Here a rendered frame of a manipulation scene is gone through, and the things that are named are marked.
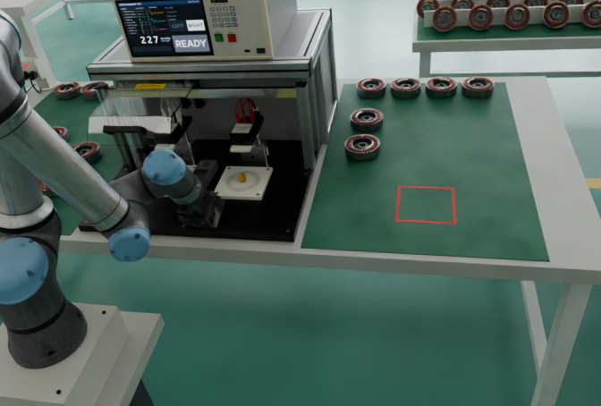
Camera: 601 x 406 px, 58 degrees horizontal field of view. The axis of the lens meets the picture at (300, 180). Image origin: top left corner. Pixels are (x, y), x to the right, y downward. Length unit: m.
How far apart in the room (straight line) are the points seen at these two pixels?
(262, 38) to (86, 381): 0.94
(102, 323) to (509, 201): 1.08
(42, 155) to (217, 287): 1.57
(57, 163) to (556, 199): 1.24
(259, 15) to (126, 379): 0.95
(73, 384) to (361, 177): 0.95
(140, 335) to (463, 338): 1.27
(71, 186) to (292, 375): 1.31
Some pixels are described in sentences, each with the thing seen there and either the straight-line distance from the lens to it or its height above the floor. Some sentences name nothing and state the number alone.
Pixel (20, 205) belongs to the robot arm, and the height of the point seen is 1.13.
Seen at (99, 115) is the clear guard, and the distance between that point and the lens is 1.56.
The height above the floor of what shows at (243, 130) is 0.92.
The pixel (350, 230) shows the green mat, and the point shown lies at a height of 0.75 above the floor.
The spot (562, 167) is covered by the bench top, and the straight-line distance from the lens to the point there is 1.75.
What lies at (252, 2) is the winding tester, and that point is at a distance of 1.50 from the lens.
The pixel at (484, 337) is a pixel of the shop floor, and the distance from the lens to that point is 2.20.
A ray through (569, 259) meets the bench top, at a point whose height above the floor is 0.75.
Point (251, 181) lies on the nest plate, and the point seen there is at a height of 0.78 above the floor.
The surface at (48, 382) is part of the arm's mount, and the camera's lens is 1.22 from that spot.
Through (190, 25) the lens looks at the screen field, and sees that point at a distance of 1.58.
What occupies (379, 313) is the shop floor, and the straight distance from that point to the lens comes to 2.24.
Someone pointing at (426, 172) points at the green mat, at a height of 0.75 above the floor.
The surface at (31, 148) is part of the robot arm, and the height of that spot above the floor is 1.31.
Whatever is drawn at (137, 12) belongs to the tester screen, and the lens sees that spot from 1.63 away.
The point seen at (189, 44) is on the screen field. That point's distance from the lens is 1.61.
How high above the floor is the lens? 1.72
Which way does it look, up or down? 36 degrees down
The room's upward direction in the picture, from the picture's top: 7 degrees counter-clockwise
